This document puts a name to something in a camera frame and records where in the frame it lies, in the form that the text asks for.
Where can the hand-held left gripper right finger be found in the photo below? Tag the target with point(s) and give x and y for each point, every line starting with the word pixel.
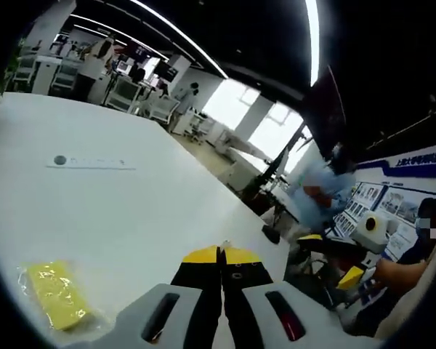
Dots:
pixel 323 331

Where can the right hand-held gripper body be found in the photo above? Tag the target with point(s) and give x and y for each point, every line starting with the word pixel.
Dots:
pixel 379 236

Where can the blue wall display board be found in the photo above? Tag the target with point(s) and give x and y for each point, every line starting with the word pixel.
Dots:
pixel 396 200

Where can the black hanging monitor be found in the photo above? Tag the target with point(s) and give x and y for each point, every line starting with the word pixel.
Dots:
pixel 167 71

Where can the long ceiling light strip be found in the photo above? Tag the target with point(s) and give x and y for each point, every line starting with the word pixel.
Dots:
pixel 312 36
pixel 203 55

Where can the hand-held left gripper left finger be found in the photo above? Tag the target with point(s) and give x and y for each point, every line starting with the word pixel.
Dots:
pixel 160 327

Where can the row of white office chairs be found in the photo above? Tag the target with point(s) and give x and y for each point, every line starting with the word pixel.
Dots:
pixel 123 94

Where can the yellow sponge in plastic bag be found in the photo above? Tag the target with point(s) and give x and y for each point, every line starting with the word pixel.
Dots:
pixel 101 320

